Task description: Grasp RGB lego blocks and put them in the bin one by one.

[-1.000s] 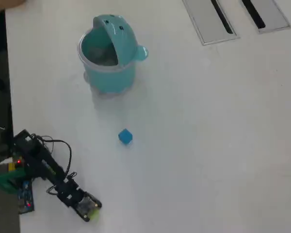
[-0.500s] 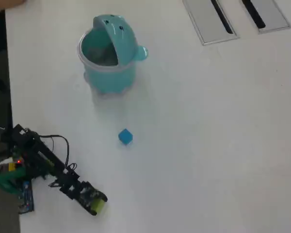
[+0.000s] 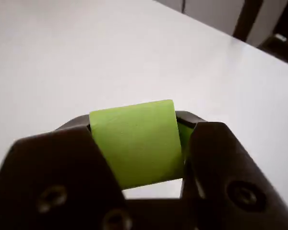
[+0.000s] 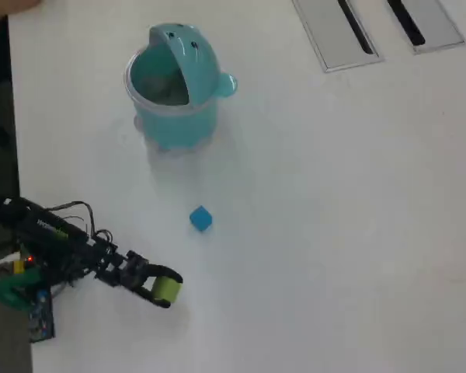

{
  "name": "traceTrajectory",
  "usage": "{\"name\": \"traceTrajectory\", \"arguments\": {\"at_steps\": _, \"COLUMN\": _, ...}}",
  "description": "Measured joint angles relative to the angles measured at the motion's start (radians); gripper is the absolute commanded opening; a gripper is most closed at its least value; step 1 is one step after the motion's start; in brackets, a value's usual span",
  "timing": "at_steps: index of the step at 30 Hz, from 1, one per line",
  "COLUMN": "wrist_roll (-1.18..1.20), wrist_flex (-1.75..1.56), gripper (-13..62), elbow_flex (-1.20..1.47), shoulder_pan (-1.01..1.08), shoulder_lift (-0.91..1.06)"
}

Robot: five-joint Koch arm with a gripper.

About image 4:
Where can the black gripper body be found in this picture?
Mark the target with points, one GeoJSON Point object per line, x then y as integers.
{"type": "Point", "coordinates": [130, 270]}

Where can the green-tipped gripper finger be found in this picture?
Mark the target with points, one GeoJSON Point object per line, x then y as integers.
{"type": "Point", "coordinates": [151, 299]}

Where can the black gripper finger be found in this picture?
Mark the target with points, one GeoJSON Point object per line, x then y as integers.
{"type": "Point", "coordinates": [165, 272]}

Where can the green lego block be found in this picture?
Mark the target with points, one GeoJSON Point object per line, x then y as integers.
{"type": "Point", "coordinates": [167, 289]}

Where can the blue lego block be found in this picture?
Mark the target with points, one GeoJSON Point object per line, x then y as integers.
{"type": "Point", "coordinates": [200, 219]}

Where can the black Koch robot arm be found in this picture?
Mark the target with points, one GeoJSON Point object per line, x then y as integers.
{"type": "Point", "coordinates": [50, 233]}

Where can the person bare forearm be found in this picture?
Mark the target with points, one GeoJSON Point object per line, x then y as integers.
{"type": "Point", "coordinates": [0, 9]}

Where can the teal whale-shaped bin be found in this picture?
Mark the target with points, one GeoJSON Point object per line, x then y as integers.
{"type": "Point", "coordinates": [178, 120]}

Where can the blue controller circuit board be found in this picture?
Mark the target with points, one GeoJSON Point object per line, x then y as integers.
{"type": "Point", "coordinates": [42, 316]}

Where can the small yellow connector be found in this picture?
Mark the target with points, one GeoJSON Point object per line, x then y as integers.
{"type": "Point", "coordinates": [18, 266]}

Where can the green table clamp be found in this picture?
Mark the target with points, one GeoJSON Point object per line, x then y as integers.
{"type": "Point", "coordinates": [11, 287]}

